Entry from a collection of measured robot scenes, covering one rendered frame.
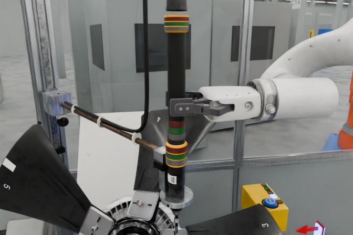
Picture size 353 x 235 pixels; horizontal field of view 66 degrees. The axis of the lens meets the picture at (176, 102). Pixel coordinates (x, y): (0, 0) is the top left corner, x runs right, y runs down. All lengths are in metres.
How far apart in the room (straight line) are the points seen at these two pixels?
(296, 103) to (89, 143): 0.65
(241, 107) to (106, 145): 0.55
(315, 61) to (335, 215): 1.39
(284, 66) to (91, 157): 0.63
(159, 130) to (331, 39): 0.44
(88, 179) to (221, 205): 0.85
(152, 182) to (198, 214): 0.91
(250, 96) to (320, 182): 1.29
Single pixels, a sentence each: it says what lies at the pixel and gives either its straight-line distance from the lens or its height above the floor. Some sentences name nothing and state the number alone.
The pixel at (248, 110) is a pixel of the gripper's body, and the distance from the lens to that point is 0.52.
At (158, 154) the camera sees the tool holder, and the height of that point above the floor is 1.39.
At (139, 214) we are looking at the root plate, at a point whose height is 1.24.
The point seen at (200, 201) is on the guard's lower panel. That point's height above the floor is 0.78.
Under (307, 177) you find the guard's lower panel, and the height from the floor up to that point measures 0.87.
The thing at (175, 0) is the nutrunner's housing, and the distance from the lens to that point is 0.48.
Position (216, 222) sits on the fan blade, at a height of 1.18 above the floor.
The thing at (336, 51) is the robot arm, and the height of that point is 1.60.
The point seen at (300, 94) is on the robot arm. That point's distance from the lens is 0.56.
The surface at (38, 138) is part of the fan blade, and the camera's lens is 0.68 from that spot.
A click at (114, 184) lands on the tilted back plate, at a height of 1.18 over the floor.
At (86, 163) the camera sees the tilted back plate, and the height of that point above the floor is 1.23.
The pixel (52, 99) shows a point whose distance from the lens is 1.01.
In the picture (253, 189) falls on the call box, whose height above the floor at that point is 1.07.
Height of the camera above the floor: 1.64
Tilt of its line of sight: 15 degrees down
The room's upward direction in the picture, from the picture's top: straight up
